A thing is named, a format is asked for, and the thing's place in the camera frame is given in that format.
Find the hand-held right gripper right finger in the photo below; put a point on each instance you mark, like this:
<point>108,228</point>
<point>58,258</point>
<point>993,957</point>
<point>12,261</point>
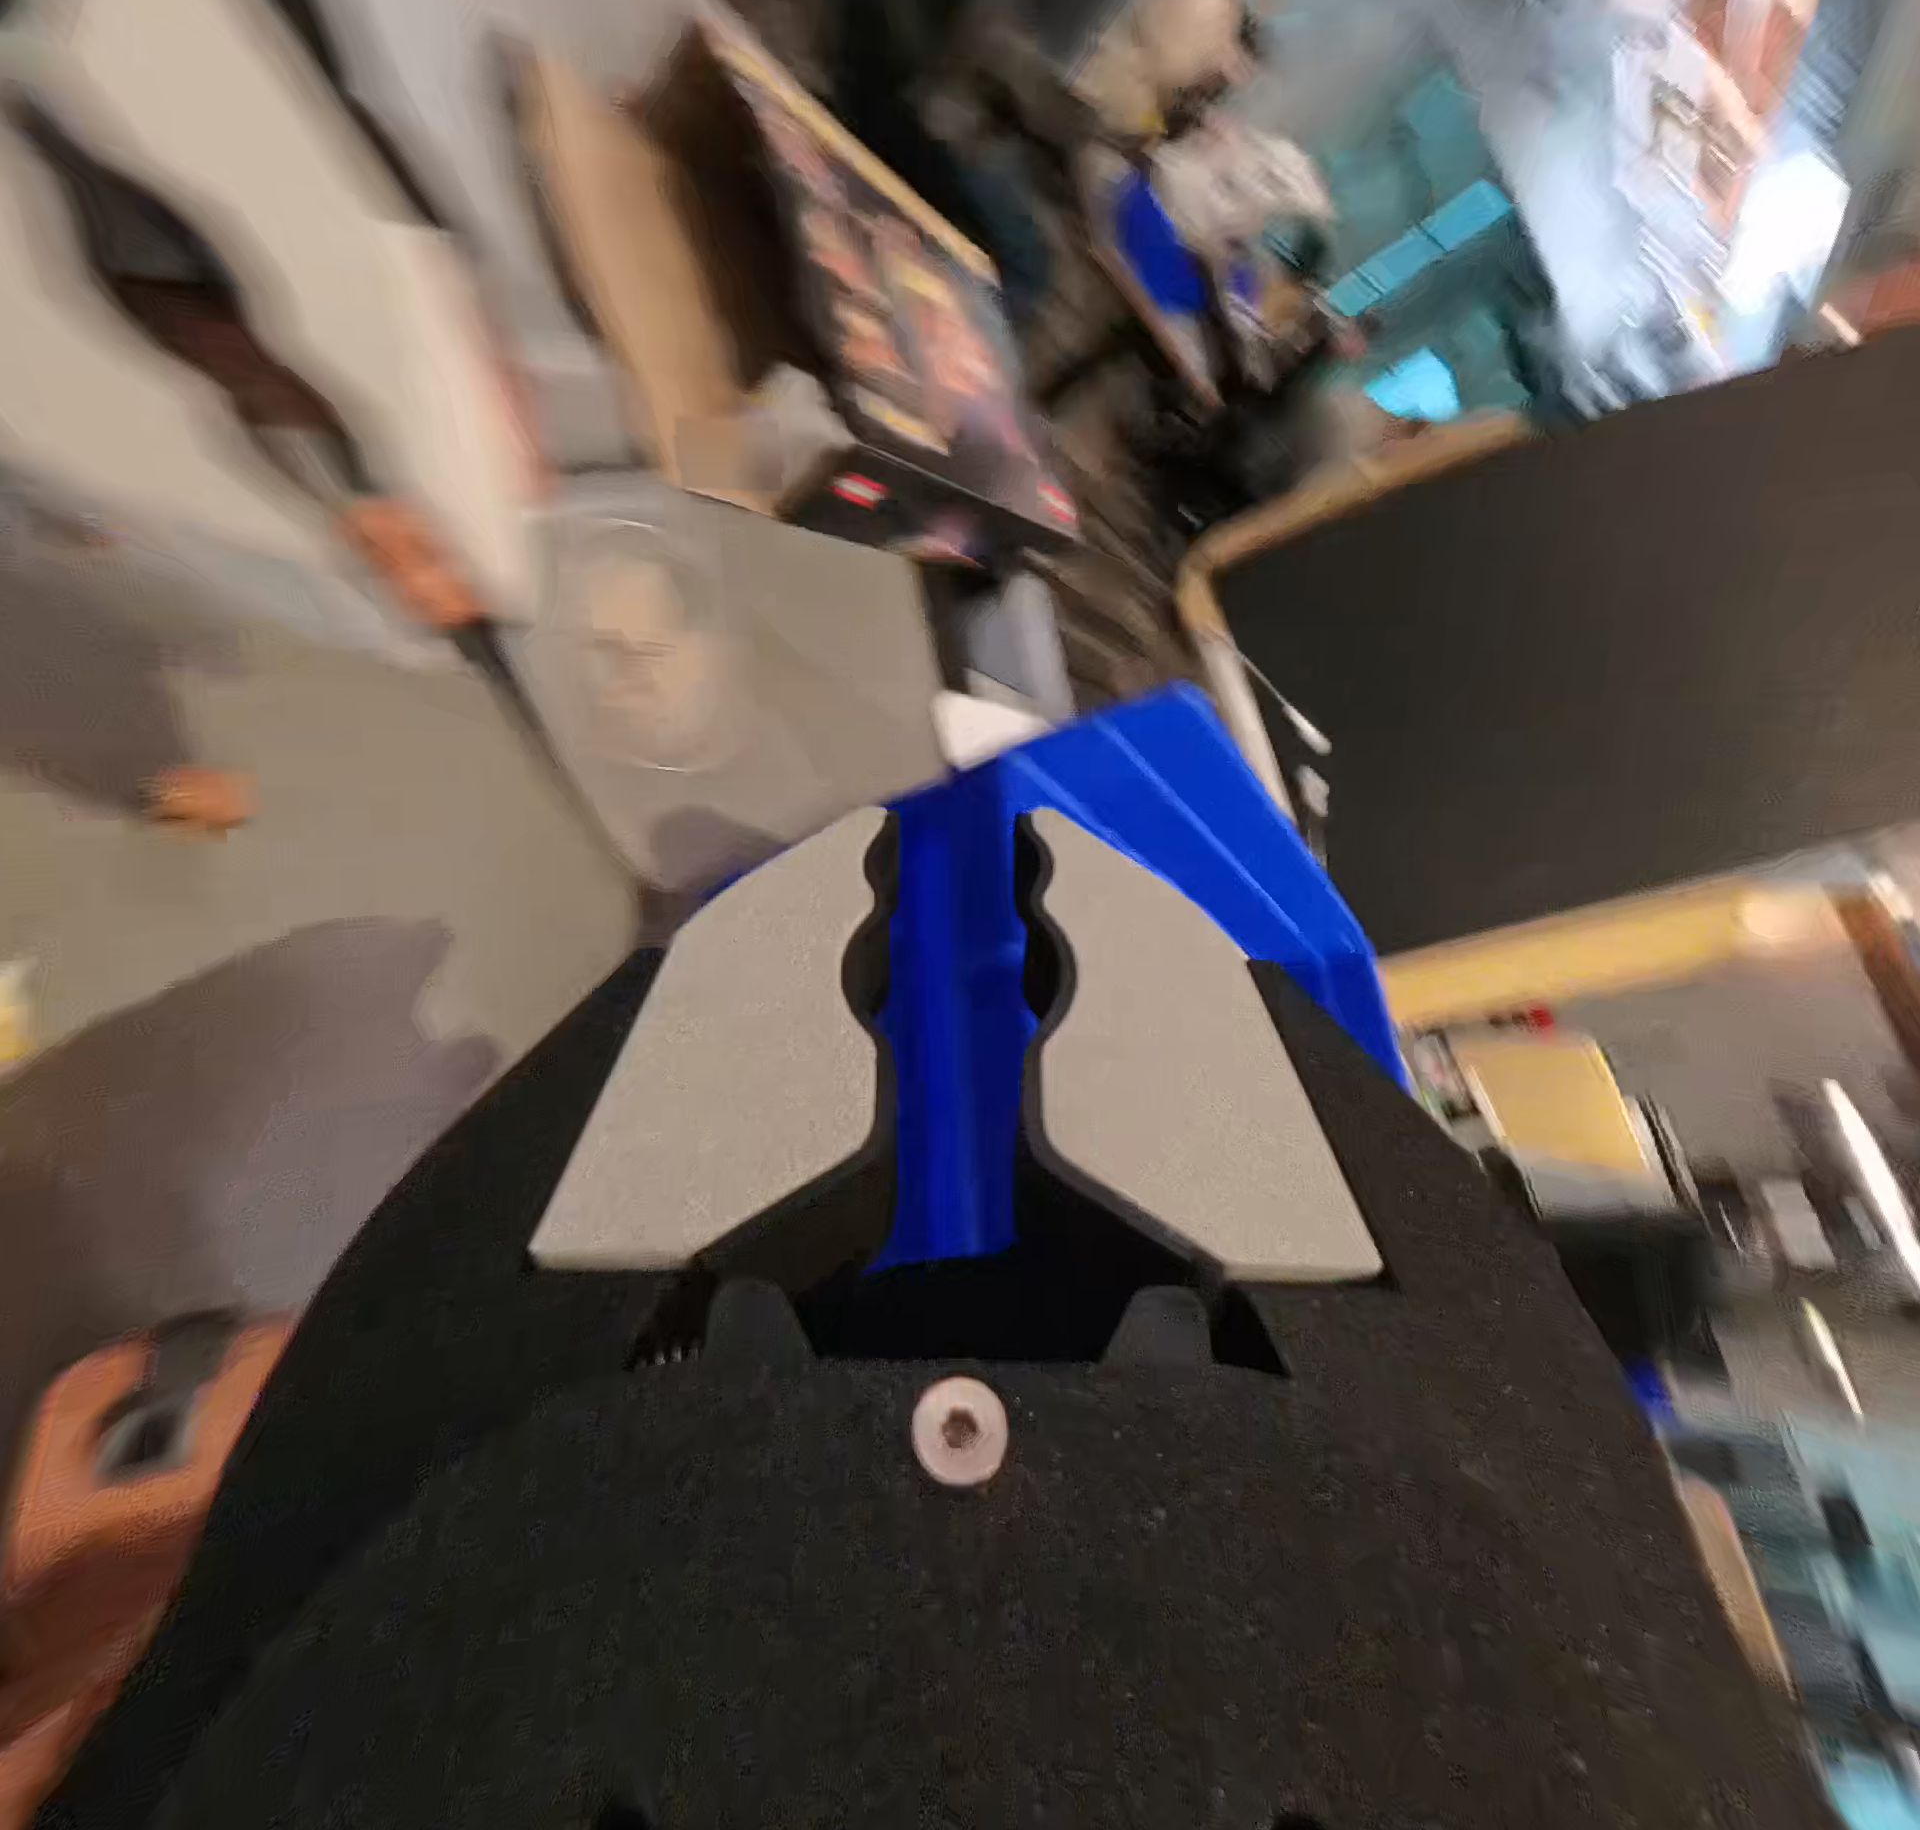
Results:
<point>1201,1096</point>

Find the white rounded flat plate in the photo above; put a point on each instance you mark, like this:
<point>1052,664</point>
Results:
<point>982,728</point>

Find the grey desk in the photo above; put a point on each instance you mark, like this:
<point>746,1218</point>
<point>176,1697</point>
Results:
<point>301,885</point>

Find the stack of blue plastic bins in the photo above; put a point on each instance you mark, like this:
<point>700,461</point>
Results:
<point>961,961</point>

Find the brown ribbed brick piece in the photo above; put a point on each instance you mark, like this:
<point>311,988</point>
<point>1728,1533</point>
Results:
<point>199,797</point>

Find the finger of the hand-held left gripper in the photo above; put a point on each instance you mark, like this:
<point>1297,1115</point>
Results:
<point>301,256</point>
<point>107,391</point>

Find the brown brick assembly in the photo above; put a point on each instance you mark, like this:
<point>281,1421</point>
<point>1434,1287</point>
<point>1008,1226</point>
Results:
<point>107,1531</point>

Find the black board with wooden edge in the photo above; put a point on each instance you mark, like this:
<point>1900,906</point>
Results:
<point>1576,660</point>

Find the blue plastic bin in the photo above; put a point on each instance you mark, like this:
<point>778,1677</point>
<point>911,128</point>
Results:
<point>1162,248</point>

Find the grey instruction booklet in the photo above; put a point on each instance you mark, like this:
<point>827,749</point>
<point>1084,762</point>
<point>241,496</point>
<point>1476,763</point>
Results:
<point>751,690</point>

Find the tan wooden chair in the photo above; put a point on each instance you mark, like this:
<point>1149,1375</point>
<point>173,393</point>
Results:
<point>1561,1118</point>

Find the printed cardboard box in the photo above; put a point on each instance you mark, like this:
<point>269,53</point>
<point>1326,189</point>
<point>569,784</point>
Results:
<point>886,300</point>

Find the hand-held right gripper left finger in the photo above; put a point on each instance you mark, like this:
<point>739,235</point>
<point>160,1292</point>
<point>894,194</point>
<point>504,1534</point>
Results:
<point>721,1096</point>

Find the small brown brick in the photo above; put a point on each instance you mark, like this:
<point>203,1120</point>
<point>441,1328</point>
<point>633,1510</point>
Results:
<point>407,561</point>

